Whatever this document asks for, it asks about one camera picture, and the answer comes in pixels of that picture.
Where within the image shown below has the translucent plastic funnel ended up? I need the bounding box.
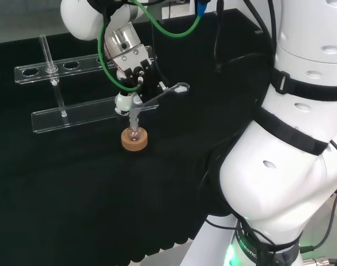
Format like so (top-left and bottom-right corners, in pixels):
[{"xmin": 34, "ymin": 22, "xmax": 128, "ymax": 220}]
[{"xmin": 128, "ymin": 97, "xmax": 147, "ymax": 133}]

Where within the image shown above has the blue cable connector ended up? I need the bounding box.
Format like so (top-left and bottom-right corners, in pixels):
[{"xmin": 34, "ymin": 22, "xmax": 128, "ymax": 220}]
[{"xmin": 195, "ymin": 0, "xmax": 209, "ymax": 17}]

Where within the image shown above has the green cable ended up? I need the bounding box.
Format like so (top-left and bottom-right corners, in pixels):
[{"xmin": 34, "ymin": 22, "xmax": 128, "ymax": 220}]
[{"xmin": 97, "ymin": 0, "xmax": 208, "ymax": 93}]

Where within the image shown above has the glass round-bottom flask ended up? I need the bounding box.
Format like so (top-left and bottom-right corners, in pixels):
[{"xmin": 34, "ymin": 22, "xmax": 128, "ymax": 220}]
[{"xmin": 128, "ymin": 126, "xmax": 142, "ymax": 142}]

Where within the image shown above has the metal cable connector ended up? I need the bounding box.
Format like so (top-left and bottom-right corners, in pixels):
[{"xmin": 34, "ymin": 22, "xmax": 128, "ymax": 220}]
[{"xmin": 303, "ymin": 257, "xmax": 337, "ymax": 266}]

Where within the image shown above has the thin black cable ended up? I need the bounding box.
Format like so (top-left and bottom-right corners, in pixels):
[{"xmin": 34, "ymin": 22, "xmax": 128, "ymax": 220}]
[{"xmin": 150, "ymin": 16, "xmax": 169, "ymax": 87}]

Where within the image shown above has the small glass weighing funnel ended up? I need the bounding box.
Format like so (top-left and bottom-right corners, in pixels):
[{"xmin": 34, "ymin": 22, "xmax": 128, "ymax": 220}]
[{"xmin": 163, "ymin": 81, "xmax": 190, "ymax": 96}]

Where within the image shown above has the cork ring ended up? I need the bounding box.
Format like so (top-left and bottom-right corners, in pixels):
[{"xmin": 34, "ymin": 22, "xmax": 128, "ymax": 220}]
[{"xmin": 121, "ymin": 127, "xmax": 149, "ymax": 152}]

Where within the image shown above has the black cloth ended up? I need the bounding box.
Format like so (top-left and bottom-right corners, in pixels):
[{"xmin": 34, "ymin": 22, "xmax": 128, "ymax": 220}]
[{"xmin": 0, "ymin": 8, "xmax": 296, "ymax": 263}]

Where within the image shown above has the clear acrylic funnel stand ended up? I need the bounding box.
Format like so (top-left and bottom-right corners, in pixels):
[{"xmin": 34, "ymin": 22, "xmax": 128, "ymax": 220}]
[{"xmin": 14, "ymin": 33, "xmax": 160, "ymax": 135}]

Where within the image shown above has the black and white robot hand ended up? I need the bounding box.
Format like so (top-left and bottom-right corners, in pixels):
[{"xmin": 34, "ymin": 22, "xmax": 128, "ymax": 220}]
[{"xmin": 110, "ymin": 45, "xmax": 172, "ymax": 116}]

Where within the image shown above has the grey cable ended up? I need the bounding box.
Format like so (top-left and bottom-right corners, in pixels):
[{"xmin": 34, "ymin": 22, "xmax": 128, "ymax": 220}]
[{"xmin": 299, "ymin": 185, "xmax": 337, "ymax": 254}]

